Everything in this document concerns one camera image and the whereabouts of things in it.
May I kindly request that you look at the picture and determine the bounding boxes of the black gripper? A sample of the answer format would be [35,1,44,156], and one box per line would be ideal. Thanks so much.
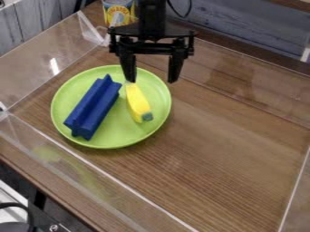
[108,23,196,83]

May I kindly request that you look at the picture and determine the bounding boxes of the yellow toy banana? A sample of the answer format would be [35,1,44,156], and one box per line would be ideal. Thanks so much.
[124,82,153,123]

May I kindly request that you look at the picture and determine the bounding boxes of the blue star-shaped block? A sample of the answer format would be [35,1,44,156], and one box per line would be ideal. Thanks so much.
[63,74,123,140]

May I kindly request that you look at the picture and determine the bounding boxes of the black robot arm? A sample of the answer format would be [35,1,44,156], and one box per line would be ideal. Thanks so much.
[108,0,196,83]

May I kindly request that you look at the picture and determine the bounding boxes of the green plate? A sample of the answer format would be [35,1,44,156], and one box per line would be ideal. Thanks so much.
[49,65,172,149]

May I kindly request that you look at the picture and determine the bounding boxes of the yellow blue tin can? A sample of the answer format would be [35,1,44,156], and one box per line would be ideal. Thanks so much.
[101,0,136,27]

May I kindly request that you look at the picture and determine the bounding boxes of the clear acrylic corner bracket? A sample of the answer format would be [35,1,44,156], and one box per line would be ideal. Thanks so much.
[76,11,109,47]

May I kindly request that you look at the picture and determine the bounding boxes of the clear acrylic tray wall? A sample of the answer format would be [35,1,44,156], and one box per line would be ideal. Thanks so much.
[0,11,310,232]

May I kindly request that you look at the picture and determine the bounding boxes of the black cable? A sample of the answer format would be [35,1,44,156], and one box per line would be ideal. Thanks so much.
[0,202,40,232]

